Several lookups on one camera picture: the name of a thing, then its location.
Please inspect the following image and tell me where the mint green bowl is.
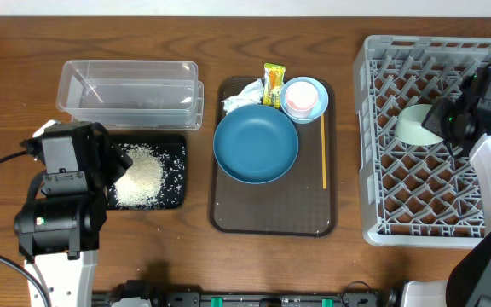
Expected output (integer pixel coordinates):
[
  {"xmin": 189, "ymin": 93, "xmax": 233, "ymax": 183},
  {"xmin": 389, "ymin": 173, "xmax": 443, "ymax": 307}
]
[{"xmin": 395, "ymin": 104, "xmax": 442, "ymax": 146}]

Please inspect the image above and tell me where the pile of white rice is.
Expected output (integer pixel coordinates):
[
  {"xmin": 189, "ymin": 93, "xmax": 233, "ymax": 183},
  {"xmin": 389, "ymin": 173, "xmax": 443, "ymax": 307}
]
[{"xmin": 112, "ymin": 143, "xmax": 187, "ymax": 210}]

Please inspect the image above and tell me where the dark blue plate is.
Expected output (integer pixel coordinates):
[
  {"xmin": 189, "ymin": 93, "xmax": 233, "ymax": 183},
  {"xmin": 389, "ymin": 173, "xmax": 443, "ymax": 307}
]
[{"xmin": 212, "ymin": 105, "xmax": 299, "ymax": 184}]

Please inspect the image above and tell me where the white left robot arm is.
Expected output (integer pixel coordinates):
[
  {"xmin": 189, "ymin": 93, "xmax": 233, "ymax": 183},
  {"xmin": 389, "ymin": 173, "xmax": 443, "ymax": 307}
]
[{"xmin": 14, "ymin": 122, "xmax": 132, "ymax": 306}]

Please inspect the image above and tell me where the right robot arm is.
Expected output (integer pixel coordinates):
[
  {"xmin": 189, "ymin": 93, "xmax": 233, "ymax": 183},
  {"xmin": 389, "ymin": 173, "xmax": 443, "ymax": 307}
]
[{"xmin": 388, "ymin": 67, "xmax": 491, "ymax": 307}]

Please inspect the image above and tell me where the black waste tray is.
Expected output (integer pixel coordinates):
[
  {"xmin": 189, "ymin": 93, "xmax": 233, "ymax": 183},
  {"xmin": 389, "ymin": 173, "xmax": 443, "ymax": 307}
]
[{"xmin": 104, "ymin": 133, "xmax": 188, "ymax": 211}]

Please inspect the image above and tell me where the grey dishwasher rack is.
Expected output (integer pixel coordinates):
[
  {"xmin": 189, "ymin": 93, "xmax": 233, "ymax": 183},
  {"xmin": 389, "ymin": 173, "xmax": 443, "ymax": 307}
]
[{"xmin": 353, "ymin": 35, "xmax": 491, "ymax": 248}]

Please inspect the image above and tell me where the clear plastic bin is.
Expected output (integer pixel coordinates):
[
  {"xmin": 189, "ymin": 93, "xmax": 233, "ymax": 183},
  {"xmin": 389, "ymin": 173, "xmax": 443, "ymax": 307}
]
[{"xmin": 56, "ymin": 60, "xmax": 204, "ymax": 130}]

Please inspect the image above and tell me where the wooden chopstick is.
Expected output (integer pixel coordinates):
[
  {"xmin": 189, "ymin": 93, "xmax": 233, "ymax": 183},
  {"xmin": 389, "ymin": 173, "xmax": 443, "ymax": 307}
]
[{"xmin": 321, "ymin": 114, "xmax": 327, "ymax": 190}]

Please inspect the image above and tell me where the pink cup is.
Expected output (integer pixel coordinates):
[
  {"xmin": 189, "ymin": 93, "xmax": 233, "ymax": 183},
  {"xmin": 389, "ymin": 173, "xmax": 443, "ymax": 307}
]
[{"xmin": 284, "ymin": 81, "xmax": 318, "ymax": 119}]

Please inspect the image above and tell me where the brown serving tray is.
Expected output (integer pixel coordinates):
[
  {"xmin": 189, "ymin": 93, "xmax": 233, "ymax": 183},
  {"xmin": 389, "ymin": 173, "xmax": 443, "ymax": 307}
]
[{"xmin": 209, "ymin": 80, "xmax": 338, "ymax": 237}]

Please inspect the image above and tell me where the crumpled white napkin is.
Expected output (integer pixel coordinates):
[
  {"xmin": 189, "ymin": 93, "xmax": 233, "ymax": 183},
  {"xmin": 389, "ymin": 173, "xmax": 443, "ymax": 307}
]
[{"xmin": 222, "ymin": 78, "xmax": 264, "ymax": 113}]

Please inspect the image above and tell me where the yellow snack wrapper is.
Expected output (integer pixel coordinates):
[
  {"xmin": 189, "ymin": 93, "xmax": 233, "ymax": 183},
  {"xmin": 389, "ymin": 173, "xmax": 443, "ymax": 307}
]
[{"xmin": 262, "ymin": 63, "xmax": 286, "ymax": 109}]

